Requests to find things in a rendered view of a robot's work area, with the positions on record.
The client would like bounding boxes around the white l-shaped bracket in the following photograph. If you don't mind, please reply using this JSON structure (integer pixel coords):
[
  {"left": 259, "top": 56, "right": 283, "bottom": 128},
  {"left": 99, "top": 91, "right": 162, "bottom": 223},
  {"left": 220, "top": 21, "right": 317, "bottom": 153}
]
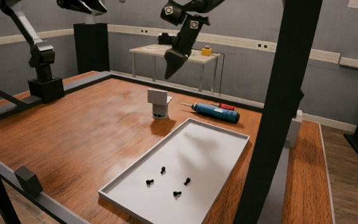
[{"left": 147, "top": 89, "right": 173, "bottom": 106}]

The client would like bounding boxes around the red-handled screwdriver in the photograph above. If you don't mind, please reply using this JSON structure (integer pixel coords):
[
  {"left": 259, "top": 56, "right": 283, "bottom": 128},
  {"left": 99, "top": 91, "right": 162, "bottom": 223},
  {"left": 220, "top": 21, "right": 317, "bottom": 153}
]
[{"left": 212, "top": 103, "right": 234, "bottom": 111}]

